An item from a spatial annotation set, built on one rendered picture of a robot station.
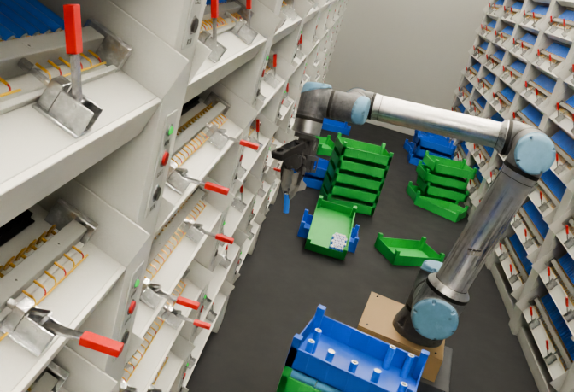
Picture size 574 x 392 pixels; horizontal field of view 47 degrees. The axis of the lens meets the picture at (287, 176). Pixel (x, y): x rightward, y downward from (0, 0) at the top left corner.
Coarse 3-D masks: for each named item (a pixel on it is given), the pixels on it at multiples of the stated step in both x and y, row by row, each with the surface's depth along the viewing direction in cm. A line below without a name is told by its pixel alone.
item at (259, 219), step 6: (258, 216) 296; (264, 216) 296; (258, 222) 297; (252, 228) 290; (252, 234) 281; (246, 240) 276; (252, 240) 280; (246, 246) 272; (246, 252) 268; (240, 258) 255; (240, 264) 256
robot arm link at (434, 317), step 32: (512, 160) 201; (544, 160) 196; (512, 192) 201; (480, 224) 207; (448, 256) 215; (480, 256) 209; (416, 288) 230; (448, 288) 213; (416, 320) 215; (448, 320) 212
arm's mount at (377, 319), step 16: (368, 304) 252; (384, 304) 256; (400, 304) 261; (368, 320) 240; (384, 320) 244; (384, 336) 233; (400, 336) 236; (416, 352) 231; (432, 352) 233; (432, 368) 231
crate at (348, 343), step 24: (312, 336) 172; (336, 336) 174; (360, 336) 171; (288, 360) 157; (312, 360) 155; (336, 360) 165; (360, 360) 168; (336, 384) 154; (360, 384) 152; (384, 384) 161; (408, 384) 163
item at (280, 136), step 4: (280, 128) 284; (276, 132) 284; (280, 132) 284; (284, 132) 284; (276, 136) 285; (280, 136) 284; (284, 136) 284; (288, 136) 284; (272, 140) 281; (276, 140) 284; (280, 140) 285; (284, 140) 285; (280, 144) 283; (268, 152) 264; (268, 156) 260; (268, 160) 257; (272, 160) 260; (268, 164) 252; (268, 168) 249; (264, 176) 227
